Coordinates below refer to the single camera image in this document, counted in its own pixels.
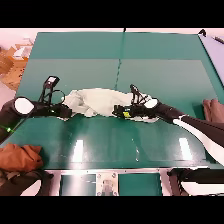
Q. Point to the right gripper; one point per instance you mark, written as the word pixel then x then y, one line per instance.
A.
pixel 121 111

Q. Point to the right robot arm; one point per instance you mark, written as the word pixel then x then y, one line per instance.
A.
pixel 193 125

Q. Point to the brown cardboard box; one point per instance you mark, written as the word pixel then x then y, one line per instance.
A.
pixel 13 71

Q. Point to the orange-brown garment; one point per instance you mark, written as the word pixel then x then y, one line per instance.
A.
pixel 20 156

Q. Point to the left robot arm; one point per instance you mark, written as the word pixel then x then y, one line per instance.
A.
pixel 31 108

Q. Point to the silver frame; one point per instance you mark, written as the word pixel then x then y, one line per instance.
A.
pixel 106 181

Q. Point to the dark brown garment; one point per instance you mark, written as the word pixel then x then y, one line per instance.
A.
pixel 215 110

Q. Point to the pale cream shirt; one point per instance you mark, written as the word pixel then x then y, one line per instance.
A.
pixel 100 100

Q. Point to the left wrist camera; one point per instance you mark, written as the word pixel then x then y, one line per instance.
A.
pixel 52 80

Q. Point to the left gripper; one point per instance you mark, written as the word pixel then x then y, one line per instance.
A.
pixel 63 111

